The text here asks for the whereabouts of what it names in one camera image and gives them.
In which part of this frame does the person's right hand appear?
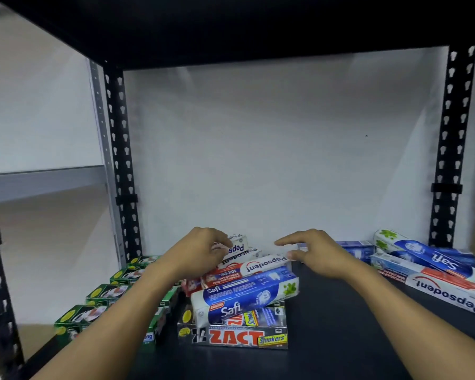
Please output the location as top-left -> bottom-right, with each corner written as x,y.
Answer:
274,229 -> 356,279

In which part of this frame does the black metal shelving rack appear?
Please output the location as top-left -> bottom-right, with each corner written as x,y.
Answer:
0,0 -> 475,380

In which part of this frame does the silver red toothpaste box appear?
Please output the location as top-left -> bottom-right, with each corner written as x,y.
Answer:
224,301 -> 286,328
177,310 -> 289,350

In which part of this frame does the light blue white toothpaste box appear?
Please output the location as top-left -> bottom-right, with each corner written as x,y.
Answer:
370,251 -> 438,282

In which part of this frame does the small white toothpaste box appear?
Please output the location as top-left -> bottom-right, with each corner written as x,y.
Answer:
221,233 -> 249,254

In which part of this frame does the white red toothpaste box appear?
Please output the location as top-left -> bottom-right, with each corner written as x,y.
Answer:
201,255 -> 293,288
217,248 -> 263,270
405,272 -> 475,320

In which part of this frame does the person's right forearm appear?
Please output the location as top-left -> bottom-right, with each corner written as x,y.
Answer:
337,256 -> 475,380

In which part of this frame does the person's left hand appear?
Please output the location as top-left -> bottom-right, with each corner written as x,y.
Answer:
169,227 -> 234,281

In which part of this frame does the row of green toothpaste boxes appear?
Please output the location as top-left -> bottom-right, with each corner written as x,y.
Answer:
55,255 -> 181,345

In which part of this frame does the grey metal shelving rack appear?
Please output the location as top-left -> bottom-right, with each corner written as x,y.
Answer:
0,59 -> 126,269

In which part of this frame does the dark blue toothpaste box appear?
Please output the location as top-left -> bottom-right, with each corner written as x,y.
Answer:
298,241 -> 376,264

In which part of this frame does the person's left forearm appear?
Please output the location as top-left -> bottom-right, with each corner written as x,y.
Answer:
31,254 -> 191,380

